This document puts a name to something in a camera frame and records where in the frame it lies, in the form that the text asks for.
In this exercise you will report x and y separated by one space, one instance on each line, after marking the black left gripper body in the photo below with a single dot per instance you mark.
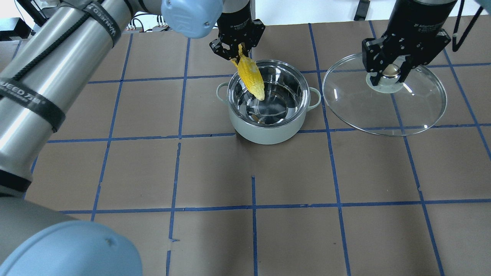
234 16

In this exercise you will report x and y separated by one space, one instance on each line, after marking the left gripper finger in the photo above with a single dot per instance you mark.
228 54
247 47

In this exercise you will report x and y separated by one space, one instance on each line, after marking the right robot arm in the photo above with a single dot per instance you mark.
415 31

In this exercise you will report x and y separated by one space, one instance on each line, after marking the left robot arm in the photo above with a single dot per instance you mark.
37 90

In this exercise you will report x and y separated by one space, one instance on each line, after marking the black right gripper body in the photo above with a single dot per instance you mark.
413 19

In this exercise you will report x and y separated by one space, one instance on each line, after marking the black object at top edge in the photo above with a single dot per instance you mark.
362 10

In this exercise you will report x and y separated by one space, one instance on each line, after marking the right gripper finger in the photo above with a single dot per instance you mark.
382 71
410 63

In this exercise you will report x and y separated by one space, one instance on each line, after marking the pale green cooking pot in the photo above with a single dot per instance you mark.
277 118

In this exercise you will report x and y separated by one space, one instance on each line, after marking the glass pot lid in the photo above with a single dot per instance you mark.
391 108

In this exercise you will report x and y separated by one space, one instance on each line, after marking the grey connector box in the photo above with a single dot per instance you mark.
156 29
134 28

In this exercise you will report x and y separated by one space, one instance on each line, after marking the yellow corn cob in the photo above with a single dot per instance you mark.
249 73

